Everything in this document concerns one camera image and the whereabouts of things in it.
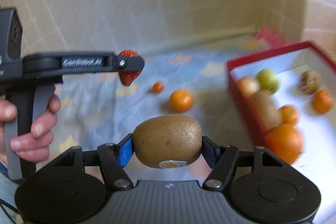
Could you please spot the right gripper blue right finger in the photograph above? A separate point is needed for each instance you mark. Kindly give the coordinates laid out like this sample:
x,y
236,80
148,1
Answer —
x,y
222,160

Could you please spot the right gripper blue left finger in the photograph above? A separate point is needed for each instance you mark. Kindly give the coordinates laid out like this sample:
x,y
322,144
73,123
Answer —
x,y
113,159

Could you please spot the brown kiwi with sticker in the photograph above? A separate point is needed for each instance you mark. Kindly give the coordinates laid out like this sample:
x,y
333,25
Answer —
x,y
168,141

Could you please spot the brown round pear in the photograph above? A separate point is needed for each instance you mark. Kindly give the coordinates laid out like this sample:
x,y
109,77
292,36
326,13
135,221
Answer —
x,y
248,86

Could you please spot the small green apple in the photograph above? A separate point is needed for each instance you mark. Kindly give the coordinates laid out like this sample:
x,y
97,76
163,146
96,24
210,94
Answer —
x,y
290,114

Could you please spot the red strawberry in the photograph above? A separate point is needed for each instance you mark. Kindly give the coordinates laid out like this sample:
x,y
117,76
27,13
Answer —
x,y
127,78

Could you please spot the small cherry tomato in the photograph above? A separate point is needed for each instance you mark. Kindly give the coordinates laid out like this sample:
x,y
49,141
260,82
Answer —
x,y
158,87

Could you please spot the large green apple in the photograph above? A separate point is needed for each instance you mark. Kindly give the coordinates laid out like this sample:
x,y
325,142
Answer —
x,y
268,80

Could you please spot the mandarin orange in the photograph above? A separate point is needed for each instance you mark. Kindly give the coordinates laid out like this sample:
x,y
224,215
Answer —
x,y
322,101

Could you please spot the person's left hand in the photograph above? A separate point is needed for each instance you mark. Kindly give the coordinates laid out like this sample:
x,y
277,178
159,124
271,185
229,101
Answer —
x,y
33,146

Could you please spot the brown kiwi in box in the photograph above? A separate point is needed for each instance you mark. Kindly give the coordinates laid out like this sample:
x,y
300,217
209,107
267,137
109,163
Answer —
x,y
270,116

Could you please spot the large orange in box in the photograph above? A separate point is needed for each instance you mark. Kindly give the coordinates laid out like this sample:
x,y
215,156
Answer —
x,y
286,142

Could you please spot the floral blue tablecloth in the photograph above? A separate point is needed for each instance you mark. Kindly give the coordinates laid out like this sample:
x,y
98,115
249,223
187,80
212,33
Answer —
x,y
96,108

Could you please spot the red cardboard box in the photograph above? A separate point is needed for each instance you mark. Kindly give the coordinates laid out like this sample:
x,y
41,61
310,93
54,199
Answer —
x,y
289,62

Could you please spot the pink cloth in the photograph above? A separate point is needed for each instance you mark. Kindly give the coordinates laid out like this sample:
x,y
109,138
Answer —
x,y
271,38

